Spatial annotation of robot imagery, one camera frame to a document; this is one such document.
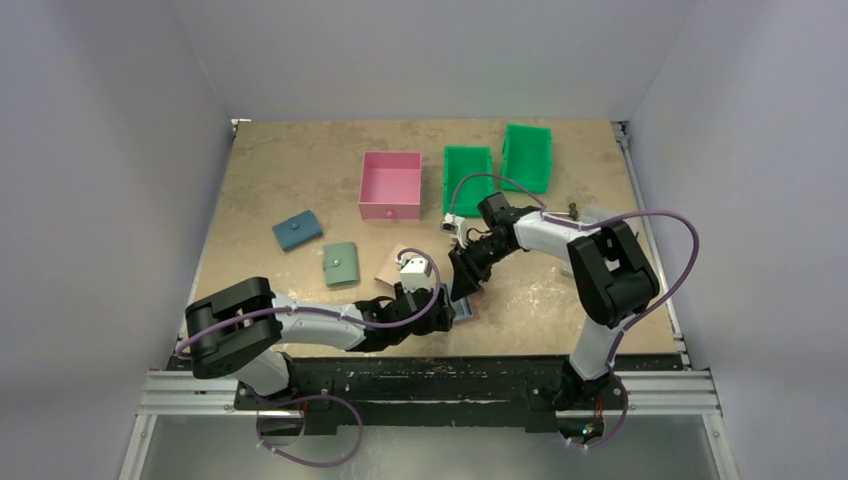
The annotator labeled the brown card holder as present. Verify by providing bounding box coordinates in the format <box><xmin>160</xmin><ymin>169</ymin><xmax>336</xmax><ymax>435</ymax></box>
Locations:
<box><xmin>442</xmin><ymin>282</ymin><xmax>479</xmax><ymax>326</ymax></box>

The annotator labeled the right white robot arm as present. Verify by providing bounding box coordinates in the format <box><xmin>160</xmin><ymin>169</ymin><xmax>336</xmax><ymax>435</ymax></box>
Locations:
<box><xmin>441</xmin><ymin>193</ymin><xmax>659</xmax><ymax>410</ymax></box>

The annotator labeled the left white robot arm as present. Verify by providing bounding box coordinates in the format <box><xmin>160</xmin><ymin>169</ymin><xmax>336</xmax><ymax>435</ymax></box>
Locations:
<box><xmin>175</xmin><ymin>277</ymin><xmax>455</xmax><ymax>396</ymax></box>

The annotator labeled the cream card holder with snap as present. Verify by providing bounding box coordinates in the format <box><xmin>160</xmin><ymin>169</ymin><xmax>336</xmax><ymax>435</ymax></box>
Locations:
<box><xmin>373</xmin><ymin>244</ymin><xmax>407</xmax><ymax>287</ymax></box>

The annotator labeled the green card holder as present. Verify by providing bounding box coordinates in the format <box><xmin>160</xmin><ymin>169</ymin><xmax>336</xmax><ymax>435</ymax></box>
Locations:
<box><xmin>323</xmin><ymin>242</ymin><xmax>360</xmax><ymax>288</ymax></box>

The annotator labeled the blue card holder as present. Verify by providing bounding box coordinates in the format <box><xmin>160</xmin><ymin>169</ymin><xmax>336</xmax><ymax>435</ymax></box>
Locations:
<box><xmin>271</xmin><ymin>210</ymin><xmax>323</xmax><ymax>252</ymax></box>

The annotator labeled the left green bin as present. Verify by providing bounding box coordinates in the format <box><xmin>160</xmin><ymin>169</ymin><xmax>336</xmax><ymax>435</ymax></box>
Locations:
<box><xmin>442</xmin><ymin>145</ymin><xmax>496</xmax><ymax>219</ymax></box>

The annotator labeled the green bin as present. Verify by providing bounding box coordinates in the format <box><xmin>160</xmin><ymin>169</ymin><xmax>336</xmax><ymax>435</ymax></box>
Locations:
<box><xmin>500</xmin><ymin>124</ymin><xmax>553</xmax><ymax>194</ymax></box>
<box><xmin>442</xmin><ymin>145</ymin><xmax>496</xmax><ymax>219</ymax></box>

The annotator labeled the right green bin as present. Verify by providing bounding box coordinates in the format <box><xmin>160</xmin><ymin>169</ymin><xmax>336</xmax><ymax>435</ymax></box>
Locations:
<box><xmin>500</xmin><ymin>124</ymin><xmax>553</xmax><ymax>194</ymax></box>

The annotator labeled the pink open box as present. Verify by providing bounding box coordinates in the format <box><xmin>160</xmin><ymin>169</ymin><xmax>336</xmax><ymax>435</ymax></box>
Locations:
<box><xmin>358</xmin><ymin>151</ymin><xmax>422</xmax><ymax>221</ymax></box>

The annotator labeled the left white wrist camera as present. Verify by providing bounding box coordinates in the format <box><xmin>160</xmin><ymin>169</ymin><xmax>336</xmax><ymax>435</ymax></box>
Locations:
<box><xmin>399</xmin><ymin>255</ymin><xmax>433</xmax><ymax>293</ymax></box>

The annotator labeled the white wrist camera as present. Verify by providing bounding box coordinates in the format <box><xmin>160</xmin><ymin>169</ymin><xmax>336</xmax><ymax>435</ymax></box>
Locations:
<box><xmin>399</xmin><ymin>255</ymin><xmax>433</xmax><ymax>293</ymax></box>
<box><xmin>440</xmin><ymin>212</ymin><xmax>465</xmax><ymax>235</ymax></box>

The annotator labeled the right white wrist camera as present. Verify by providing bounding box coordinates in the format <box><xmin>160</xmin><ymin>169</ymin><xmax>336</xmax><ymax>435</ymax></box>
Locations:
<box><xmin>440</xmin><ymin>212</ymin><xmax>465</xmax><ymax>235</ymax></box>

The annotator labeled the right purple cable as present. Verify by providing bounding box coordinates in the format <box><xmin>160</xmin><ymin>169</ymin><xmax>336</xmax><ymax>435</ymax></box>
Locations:
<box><xmin>449</xmin><ymin>173</ymin><xmax>702</xmax><ymax>452</ymax></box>

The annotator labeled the purple cable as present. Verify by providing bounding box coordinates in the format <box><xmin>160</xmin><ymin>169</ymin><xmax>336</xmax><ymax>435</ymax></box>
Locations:
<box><xmin>449</xmin><ymin>173</ymin><xmax>702</xmax><ymax>452</ymax></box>
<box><xmin>175</xmin><ymin>248</ymin><xmax>443</xmax><ymax>469</ymax></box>

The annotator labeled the black handled hammer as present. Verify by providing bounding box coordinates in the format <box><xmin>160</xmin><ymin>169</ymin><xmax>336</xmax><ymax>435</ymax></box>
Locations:
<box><xmin>546</xmin><ymin>203</ymin><xmax>580</xmax><ymax>221</ymax></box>

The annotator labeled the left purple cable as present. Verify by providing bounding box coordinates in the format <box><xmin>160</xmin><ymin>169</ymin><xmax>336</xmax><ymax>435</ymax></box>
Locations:
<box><xmin>175</xmin><ymin>248</ymin><xmax>443</xmax><ymax>469</ymax></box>

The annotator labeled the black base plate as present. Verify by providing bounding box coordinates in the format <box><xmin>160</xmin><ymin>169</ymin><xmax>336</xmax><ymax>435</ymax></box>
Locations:
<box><xmin>165</xmin><ymin>354</ymin><xmax>684</xmax><ymax>437</ymax></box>

